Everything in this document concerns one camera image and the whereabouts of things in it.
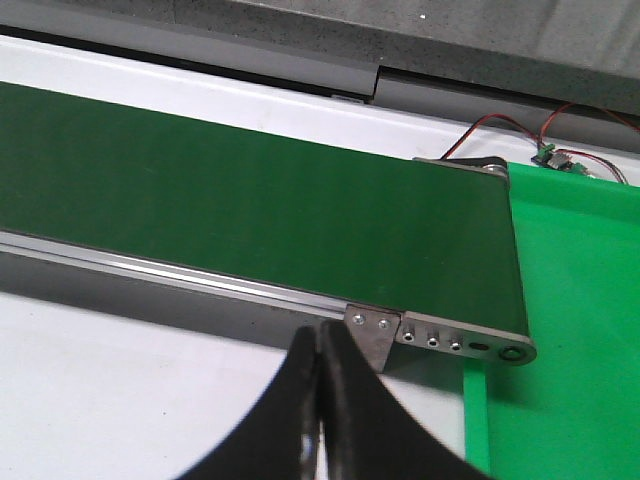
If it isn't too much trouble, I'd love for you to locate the grey stone countertop slab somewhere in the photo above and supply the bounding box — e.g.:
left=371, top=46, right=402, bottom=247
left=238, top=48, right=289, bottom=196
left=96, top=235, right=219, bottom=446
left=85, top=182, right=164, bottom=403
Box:
left=172, top=1, right=639, bottom=115

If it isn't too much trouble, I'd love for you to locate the bright green plastic tray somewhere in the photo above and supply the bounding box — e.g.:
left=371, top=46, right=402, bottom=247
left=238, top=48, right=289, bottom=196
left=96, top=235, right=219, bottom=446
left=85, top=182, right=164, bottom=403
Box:
left=464, top=164, right=639, bottom=479

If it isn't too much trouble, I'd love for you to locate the aluminium conveyor frame rail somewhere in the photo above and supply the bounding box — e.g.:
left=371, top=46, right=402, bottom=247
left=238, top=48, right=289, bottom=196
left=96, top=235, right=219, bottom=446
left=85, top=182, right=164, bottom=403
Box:
left=1, top=231, right=537, bottom=372

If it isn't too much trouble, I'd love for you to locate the red wire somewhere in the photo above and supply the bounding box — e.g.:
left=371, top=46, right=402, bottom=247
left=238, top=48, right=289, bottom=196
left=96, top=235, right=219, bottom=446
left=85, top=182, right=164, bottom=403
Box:
left=439, top=102, right=640, bottom=185

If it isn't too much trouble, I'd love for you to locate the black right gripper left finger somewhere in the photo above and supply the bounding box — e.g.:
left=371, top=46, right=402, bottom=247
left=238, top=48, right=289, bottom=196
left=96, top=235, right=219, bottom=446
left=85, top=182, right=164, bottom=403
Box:
left=181, top=327, right=319, bottom=479

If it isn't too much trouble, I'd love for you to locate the small green circuit board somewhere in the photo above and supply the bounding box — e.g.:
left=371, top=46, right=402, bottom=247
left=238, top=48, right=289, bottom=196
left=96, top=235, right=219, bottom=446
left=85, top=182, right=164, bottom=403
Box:
left=531, top=143, right=590, bottom=176

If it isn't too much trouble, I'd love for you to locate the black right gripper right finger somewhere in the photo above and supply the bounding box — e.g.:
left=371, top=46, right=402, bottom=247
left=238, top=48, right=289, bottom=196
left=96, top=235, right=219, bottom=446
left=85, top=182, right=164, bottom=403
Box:
left=319, top=320, right=488, bottom=479

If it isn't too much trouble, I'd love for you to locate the white panel under countertop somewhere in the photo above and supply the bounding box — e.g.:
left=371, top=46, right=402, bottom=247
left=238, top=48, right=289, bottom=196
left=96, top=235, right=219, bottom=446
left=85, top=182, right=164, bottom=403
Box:
left=0, top=14, right=640, bottom=131

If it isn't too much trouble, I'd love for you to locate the green conveyor belt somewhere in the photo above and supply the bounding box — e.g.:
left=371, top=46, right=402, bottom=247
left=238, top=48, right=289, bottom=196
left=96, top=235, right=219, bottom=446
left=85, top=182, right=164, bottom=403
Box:
left=1, top=83, right=528, bottom=335

